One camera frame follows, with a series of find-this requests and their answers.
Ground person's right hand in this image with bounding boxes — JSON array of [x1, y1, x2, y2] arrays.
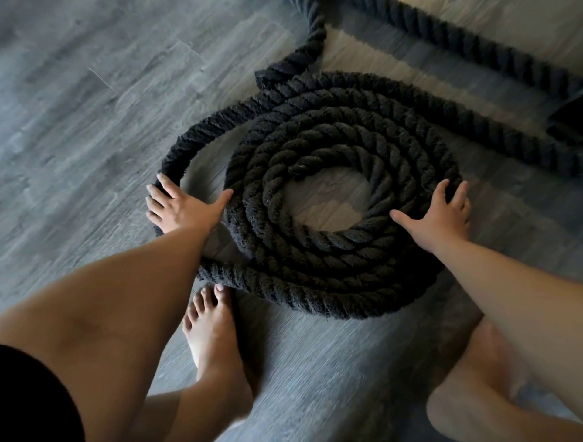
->
[[389, 180, 472, 256]]

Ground person's left foot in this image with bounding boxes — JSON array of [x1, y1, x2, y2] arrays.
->
[[181, 283, 255, 424]]

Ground thick black battle rope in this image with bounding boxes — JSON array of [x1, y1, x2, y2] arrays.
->
[[152, 0, 583, 320]]

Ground person's right leg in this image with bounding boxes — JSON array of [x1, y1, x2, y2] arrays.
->
[[426, 316, 583, 442]]

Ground person's left forearm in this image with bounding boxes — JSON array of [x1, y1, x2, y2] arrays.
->
[[46, 226, 220, 393]]

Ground person's left hand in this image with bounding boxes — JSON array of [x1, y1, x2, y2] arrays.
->
[[145, 173, 234, 236]]

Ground person's right forearm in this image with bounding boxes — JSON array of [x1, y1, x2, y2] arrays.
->
[[430, 236, 583, 422]]

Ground black garment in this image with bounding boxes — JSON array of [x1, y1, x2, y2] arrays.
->
[[0, 345, 86, 442]]

